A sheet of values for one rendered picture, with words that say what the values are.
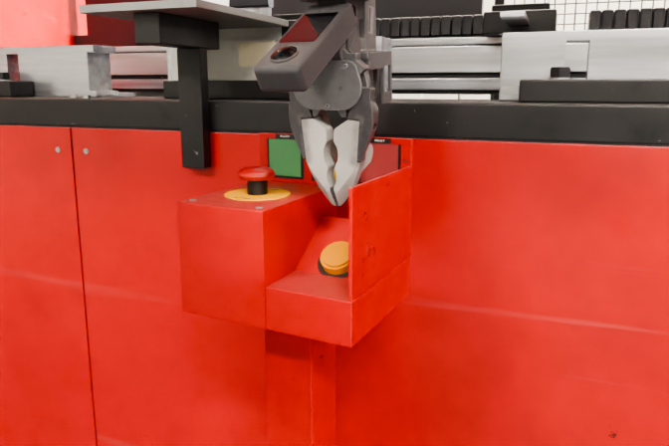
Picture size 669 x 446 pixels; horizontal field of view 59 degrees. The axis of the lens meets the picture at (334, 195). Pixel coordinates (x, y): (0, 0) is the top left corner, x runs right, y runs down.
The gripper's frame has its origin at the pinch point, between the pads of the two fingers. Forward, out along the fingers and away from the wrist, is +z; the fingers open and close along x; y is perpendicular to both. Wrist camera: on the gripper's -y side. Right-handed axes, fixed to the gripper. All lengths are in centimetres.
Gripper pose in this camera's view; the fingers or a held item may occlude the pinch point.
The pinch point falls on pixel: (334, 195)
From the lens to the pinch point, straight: 59.1
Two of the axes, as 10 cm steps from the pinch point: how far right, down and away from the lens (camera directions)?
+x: -8.9, -0.9, 4.4
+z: 0.4, 9.7, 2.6
